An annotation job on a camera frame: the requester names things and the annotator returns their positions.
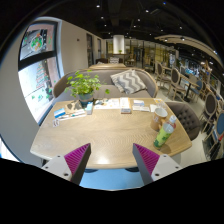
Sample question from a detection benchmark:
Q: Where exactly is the white round column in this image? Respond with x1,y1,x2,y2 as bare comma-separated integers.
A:
112,34,126,55

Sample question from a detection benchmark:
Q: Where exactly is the grey chevron cushion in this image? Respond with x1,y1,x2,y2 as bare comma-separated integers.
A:
109,69,148,96

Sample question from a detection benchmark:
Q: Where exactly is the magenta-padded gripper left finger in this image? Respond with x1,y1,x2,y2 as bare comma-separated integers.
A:
41,143,92,186

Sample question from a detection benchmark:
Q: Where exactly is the green potted plant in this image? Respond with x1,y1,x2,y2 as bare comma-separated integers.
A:
64,69,111,108

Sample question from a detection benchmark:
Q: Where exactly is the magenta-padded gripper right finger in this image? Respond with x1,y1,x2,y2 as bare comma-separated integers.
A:
132,143,184,186

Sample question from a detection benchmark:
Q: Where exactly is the small blue box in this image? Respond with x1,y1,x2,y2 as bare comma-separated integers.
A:
85,101,95,116

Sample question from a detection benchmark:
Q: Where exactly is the white and brown mug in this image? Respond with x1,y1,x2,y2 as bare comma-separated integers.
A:
149,106,169,132

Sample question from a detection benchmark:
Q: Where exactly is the group of ceiling lights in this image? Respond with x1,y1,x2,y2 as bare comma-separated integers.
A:
94,1,219,56

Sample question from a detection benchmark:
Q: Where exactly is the grey upholstered sofa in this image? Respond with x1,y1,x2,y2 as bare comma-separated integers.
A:
52,67,160,105

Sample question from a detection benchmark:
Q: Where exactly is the group of dining chairs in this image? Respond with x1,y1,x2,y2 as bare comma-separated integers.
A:
154,61,224,158

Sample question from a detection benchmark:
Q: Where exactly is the framed food poster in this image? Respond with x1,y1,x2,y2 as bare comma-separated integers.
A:
19,23,56,62

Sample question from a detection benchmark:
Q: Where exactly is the clear green-labelled drink bottle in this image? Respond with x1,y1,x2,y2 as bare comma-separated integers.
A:
152,114,178,150

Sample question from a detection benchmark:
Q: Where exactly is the window with tree decal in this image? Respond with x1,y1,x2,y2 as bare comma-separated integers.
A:
17,57,62,123

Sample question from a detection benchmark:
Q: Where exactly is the white tissue box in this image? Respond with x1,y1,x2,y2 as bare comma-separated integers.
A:
120,97,132,115

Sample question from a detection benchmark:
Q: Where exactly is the dark grey tufted armchair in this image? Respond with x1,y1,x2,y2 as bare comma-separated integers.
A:
164,101,202,141

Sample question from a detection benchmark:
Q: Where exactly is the white paper leaflet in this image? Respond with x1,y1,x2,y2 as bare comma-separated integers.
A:
93,97,121,111

